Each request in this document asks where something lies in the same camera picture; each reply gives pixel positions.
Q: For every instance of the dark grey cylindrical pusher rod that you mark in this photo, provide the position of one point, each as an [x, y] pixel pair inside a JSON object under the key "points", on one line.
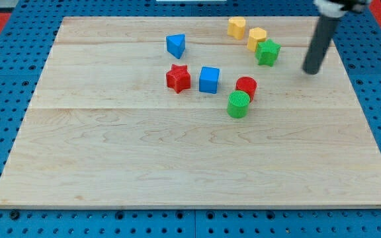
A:
{"points": [[319, 45]]}

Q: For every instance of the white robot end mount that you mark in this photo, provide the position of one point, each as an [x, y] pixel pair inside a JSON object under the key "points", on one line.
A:
{"points": [[338, 8]]}

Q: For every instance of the green star block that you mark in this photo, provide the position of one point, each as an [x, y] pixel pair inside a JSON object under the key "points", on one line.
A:
{"points": [[267, 52]]}

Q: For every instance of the yellow heart block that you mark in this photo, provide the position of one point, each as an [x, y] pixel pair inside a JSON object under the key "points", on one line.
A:
{"points": [[236, 27]]}

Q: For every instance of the red star block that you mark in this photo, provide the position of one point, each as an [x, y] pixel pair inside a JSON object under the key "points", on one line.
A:
{"points": [[178, 78]]}

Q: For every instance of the yellow hexagon block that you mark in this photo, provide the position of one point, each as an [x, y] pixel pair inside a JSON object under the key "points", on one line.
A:
{"points": [[256, 35]]}

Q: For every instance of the red cylinder block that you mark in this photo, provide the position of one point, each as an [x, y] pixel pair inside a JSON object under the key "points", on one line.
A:
{"points": [[247, 85]]}

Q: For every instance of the green cylinder block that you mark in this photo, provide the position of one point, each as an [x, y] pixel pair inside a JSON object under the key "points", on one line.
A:
{"points": [[238, 104]]}

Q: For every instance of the blue cube block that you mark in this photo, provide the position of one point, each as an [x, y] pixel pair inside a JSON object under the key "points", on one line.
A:
{"points": [[208, 80]]}

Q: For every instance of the blue triangle block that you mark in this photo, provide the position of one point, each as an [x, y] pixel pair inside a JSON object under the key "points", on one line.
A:
{"points": [[176, 45]]}

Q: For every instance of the wooden board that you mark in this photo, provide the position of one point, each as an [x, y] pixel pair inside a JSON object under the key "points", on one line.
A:
{"points": [[104, 132]]}

